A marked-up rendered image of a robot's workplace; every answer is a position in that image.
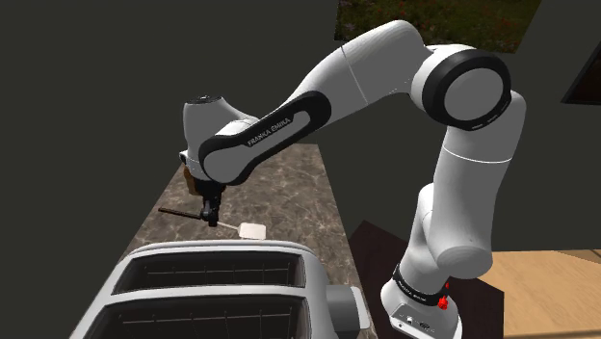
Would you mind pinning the silver two-slot toaster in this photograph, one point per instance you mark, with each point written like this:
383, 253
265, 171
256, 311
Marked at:
324, 277

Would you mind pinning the dark robot stand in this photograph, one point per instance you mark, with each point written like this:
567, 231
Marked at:
375, 253

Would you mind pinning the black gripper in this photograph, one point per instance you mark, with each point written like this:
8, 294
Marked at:
210, 190

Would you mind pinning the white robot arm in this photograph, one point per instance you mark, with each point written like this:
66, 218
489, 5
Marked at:
465, 197

